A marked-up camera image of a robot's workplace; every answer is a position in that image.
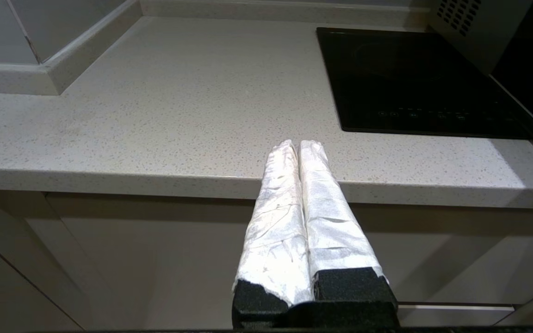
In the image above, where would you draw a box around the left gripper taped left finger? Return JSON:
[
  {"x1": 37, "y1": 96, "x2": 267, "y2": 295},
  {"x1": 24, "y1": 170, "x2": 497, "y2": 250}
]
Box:
[{"x1": 232, "y1": 139, "x2": 314, "y2": 325}]

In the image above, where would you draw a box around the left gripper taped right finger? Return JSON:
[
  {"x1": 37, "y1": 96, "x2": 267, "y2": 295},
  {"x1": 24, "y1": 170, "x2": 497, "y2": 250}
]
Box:
[{"x1": 298, "y1": 139, "x2": 397, "y2": 308}]

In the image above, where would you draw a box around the silver Panasonic microwave oven body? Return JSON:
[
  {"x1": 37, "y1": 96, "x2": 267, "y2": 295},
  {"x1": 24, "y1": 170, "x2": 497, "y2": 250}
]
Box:
[{"x1": 428, "y1": 0, "x2": 533, "y2": 75}]

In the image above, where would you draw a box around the white base cabinet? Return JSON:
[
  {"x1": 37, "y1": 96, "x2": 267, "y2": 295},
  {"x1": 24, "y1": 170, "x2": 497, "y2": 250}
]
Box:
[{"x1": 0, "y1": 183, "x2": 533, "y2": 333}]

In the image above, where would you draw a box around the black induction cooktop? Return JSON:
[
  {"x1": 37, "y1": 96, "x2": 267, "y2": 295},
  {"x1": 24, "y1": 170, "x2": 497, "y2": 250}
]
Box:
[{"x1": 316, "y1": 27, "x2": 533, "y2": 141}]

